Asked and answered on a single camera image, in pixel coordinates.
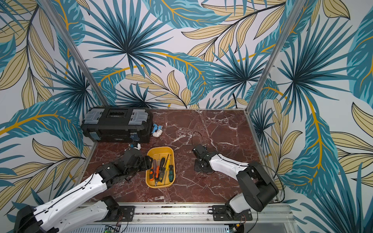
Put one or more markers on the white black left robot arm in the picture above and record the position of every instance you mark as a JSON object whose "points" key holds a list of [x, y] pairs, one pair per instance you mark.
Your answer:
{"points": [[60, 215]]}

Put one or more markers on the black plastic toolbox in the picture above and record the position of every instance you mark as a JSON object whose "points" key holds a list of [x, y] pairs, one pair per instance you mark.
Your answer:
{"points": [[118, 124]]}

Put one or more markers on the blue white small object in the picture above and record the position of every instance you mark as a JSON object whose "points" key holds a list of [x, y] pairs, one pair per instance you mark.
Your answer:
{"points": [[157, 130]]}

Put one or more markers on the green black screwdriver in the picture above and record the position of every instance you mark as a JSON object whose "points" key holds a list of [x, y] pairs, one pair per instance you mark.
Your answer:
{"points": [[171, 173]]}

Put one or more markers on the aluminium corner post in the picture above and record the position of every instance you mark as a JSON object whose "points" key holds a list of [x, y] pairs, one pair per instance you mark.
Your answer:
{"points": [[56, 20], [275, 52]]}

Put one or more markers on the aluminium left corner post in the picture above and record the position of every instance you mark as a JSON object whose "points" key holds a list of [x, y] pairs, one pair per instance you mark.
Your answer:
{"points": [[56, 20]]}

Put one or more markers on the aluminium right corner post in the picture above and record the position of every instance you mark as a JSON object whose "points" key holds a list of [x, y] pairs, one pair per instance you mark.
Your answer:
{"points": [[275, 52]]}

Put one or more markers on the small orange grey screwdriver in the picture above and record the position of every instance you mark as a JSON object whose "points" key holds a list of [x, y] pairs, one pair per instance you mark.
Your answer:
{"points": [[151, 174]]}

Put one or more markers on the yellow plastic storage box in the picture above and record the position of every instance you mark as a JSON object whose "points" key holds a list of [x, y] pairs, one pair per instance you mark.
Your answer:
{"points": [[158, 153]]}

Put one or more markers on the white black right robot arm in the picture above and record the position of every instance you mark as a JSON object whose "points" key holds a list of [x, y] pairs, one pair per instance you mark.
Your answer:
{"points": [[257, 187]]}

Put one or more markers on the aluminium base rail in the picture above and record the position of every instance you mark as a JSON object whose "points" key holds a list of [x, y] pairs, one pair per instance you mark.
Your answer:
{"points": [[196, 218]]}

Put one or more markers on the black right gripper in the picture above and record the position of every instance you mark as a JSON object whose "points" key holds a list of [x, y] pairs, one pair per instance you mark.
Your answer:
{"points": [[199, 164]]}

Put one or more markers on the blue red transparent screwdriver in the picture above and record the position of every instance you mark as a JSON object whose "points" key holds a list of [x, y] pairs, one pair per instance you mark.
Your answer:
{"points": [[154, 166]]}

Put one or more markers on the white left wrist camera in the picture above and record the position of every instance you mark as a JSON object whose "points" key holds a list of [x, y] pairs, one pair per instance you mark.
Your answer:
{"points": [[135, 145]]}

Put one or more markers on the black yellow-capped screwdriver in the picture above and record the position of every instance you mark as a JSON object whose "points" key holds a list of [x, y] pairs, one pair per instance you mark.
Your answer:
{"points": [[162, 163]]}

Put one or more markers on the black yellow-dotted screwdriver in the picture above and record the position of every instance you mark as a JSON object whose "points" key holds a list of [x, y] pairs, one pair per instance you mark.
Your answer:
{"points": [[162, 173]]}

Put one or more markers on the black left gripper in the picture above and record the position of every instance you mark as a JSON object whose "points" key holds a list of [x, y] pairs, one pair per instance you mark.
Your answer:
{"points": [[146, 162]]}

